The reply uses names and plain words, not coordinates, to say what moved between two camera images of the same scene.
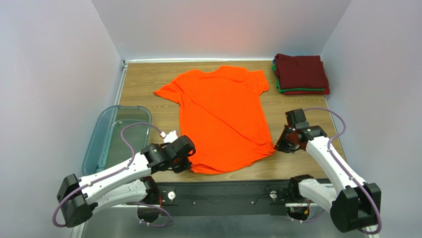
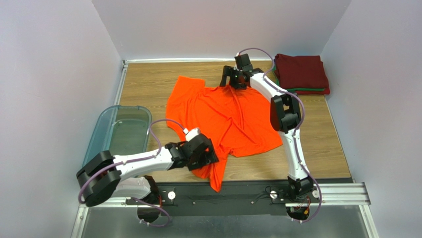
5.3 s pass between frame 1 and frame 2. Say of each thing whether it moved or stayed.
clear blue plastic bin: stayed
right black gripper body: moved
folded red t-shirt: stayed
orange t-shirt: moved
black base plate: stayed
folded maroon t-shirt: stayed
